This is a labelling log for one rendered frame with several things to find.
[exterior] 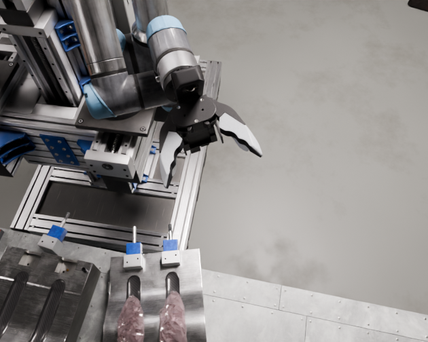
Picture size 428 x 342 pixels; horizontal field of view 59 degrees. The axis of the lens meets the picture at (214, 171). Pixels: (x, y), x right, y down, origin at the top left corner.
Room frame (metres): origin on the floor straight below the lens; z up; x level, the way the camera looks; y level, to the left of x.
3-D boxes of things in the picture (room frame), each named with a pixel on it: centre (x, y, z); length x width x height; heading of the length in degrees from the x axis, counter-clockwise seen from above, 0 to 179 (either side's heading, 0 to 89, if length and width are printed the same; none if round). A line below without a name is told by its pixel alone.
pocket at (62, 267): (0.31, 0.41, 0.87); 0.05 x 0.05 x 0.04; 78
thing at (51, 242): (0.44, 0.48, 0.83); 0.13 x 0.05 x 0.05; 162
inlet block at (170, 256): (0.39, 0.13, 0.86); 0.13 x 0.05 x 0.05; 6
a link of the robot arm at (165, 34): (0.57, 0.08, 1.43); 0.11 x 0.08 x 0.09; 17
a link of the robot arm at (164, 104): (0.56, 0.10, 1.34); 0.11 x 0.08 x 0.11; 107
